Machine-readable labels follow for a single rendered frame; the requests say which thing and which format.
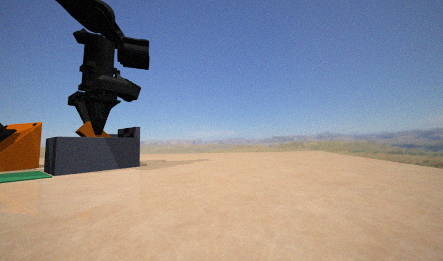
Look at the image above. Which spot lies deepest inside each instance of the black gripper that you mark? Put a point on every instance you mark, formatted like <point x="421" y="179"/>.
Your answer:
<point x="101" y="92"/>

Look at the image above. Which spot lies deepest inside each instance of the orange l-shaped part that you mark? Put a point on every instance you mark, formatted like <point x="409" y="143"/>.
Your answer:
<point x="86" y="130"/>

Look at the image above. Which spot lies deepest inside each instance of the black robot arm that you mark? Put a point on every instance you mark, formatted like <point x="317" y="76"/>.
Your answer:
<point x="98" y="17"/>

